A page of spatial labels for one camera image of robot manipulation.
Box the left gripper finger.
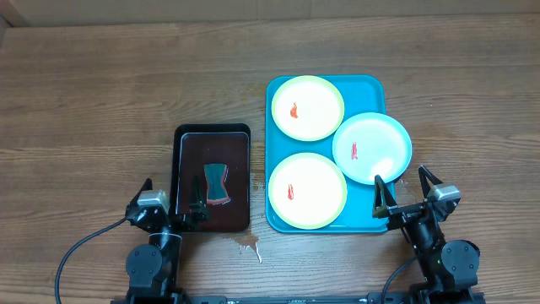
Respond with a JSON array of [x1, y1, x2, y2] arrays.
[[189, 176, 209, 221], [129, 178, 153, 205]]

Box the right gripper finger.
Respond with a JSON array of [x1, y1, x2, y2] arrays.
[[372, 175, 397, 219], [418, 165, 442, 198]]

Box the light blue plate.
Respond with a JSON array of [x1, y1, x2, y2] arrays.
[[332, 112, 413, 185]]

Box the yellow-green plate bottom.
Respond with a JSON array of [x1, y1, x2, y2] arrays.
[[267, 152, 348, 230]]

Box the yellow-green plate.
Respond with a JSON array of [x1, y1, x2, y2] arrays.
[[271, 75, 345, 141], [267, 152, 348, 230]]

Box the yellow-green plate top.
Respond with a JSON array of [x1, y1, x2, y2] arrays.
[[271, 75, 345, 141]]

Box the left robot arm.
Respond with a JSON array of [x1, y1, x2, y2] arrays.
[[125, 178, 209, 303]]

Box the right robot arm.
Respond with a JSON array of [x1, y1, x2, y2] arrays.
[[366, 166, 485, 304]]

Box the black rectangular water tray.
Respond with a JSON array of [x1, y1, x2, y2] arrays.
[[170, 123, 251, 232]]

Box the teal plastic serving tray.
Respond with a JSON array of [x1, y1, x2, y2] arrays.
[[265, 74, 387, 234]]

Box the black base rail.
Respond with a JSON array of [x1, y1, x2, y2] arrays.
[[110, 292, 486, 304]]

